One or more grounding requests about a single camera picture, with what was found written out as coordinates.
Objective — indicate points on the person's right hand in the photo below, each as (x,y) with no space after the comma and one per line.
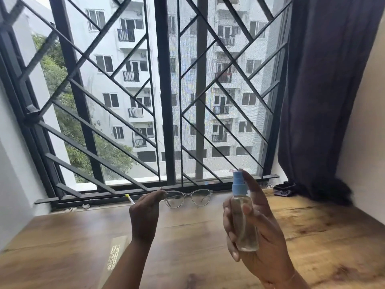
(270,237)

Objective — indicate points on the person's left hand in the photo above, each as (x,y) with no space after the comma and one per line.
(144,216)

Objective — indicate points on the small spray bottle blue cap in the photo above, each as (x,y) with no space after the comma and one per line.
(240,225)

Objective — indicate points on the clear-framed eyeglasses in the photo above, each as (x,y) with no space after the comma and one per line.
(178,200)

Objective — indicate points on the translucent yellowish glasses case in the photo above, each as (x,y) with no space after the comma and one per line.
(112,261)

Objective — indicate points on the person's right forearm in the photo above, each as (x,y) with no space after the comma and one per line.
(288,282)

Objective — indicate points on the person's left forearm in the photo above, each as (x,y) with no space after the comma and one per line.
(129,267)

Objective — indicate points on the dark crumpled cloth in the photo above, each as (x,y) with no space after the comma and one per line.
(284,189)

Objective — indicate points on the white stick yellow tip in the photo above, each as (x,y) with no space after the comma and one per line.
(130,199)

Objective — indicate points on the black metal window grille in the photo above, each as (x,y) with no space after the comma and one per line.
(45,201)

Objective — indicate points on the white apartment building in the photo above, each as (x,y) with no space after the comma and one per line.
(120,87)

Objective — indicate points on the dark curtain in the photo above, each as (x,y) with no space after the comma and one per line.
(318,102)

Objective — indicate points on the green tree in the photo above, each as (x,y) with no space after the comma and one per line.
(60,87)

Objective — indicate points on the black window frame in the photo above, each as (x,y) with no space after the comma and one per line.
(165,87)

